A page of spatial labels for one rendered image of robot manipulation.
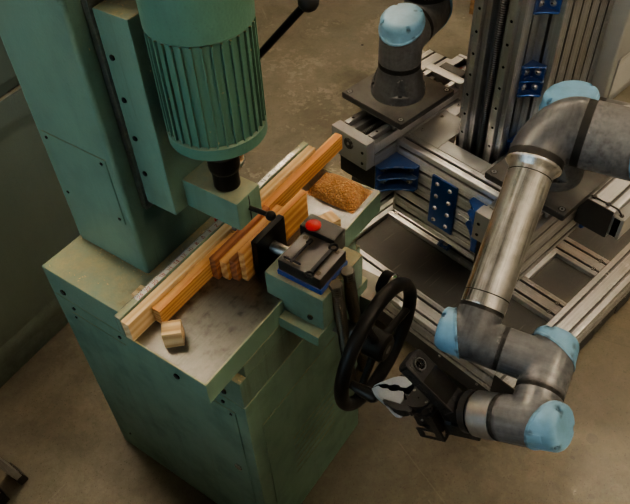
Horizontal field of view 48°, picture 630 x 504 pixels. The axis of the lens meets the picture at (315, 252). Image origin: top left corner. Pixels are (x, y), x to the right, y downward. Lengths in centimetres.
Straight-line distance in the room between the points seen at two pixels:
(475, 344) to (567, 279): 128
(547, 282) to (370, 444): 77
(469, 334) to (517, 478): 110
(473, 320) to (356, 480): 109
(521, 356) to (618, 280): 131
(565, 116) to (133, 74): 71
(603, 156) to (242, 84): 59
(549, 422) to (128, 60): 86
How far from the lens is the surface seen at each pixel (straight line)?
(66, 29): 124
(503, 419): 113
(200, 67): 111
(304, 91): 349
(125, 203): 145
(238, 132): 119
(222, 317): 135
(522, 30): 177
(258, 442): 161
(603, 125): 124
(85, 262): 167
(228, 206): 133
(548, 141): 123
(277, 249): 137
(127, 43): 120
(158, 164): 134
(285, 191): 153
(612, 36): 205
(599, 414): 239
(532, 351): 115
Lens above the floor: 196
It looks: 47 degrees down
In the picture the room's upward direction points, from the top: 3 degrees counter-clockwise
